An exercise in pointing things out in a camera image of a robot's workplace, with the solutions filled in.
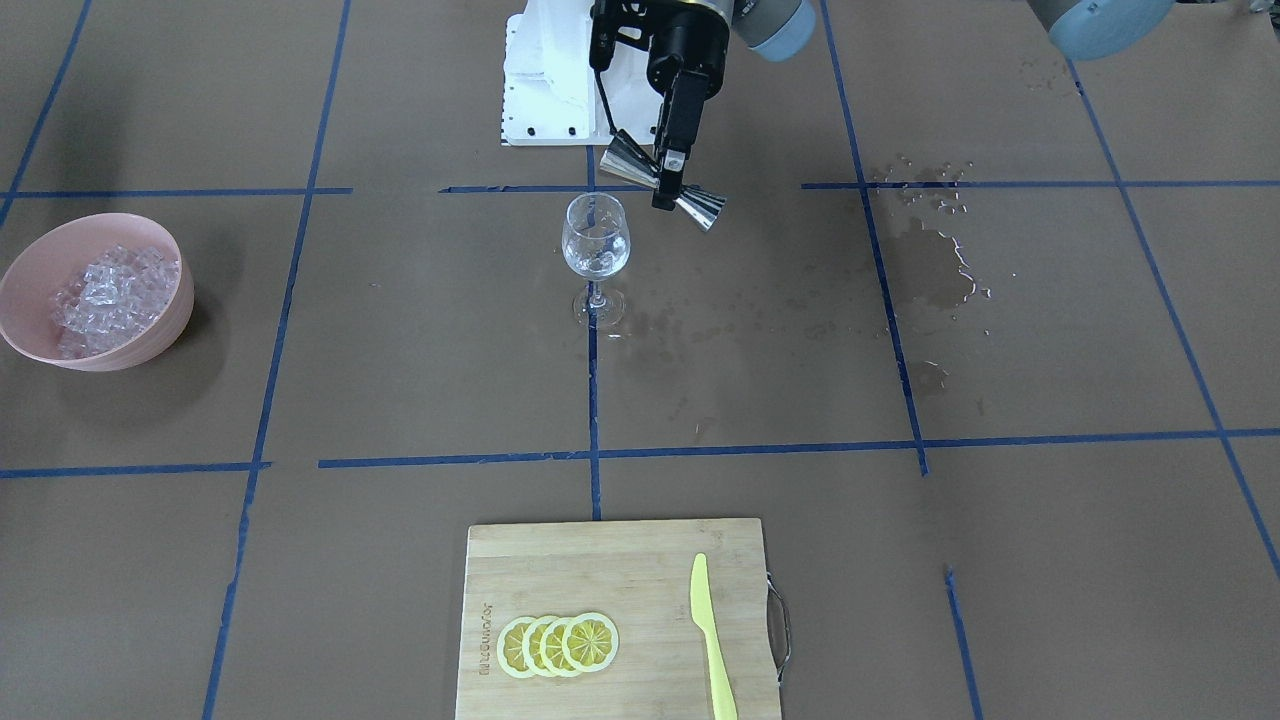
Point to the steel double jigger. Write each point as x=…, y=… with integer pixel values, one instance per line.
x=626, y=159

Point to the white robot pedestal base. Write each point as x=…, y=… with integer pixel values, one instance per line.
x=550, y=96

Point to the bamboo cutting board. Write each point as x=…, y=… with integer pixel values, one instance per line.
x=637, y=573

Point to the lemon slice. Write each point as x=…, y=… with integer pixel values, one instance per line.
x=511, y=658
x=590, y=642
x=531, y=645
x=551, y=648

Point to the pink bowl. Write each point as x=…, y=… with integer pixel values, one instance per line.
x=42, y=267

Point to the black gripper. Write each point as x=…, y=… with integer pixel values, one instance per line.
x=686, y=48

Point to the clear ice cubes pile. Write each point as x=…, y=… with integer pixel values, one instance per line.
x=112, y=300

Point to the clear wine glass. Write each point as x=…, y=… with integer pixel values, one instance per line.
x=596, y=245

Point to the yellow plastic knife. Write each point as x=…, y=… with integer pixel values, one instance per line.
x=722, y=703

